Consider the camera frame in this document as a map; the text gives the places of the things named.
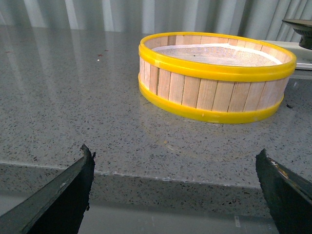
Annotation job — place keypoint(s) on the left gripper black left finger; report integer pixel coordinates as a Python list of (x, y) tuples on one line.
[(59, 206)]

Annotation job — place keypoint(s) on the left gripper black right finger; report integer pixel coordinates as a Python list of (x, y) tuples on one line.
[(288, 196)]

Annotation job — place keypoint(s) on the brown plate with black rim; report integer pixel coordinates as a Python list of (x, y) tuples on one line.
[(303, 27)]

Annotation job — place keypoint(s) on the white rectangular tray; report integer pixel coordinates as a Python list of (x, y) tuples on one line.
[(303, 55)]

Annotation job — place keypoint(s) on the wooden steamer basket, yellow rims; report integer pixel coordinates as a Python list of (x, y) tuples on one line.
[(208, 92)]

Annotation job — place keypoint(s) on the white steamer cloth liner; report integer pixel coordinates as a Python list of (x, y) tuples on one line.
[(219, 54)]

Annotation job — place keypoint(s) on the grey pleated curtain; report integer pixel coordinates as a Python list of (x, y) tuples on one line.
[(256, 19)]

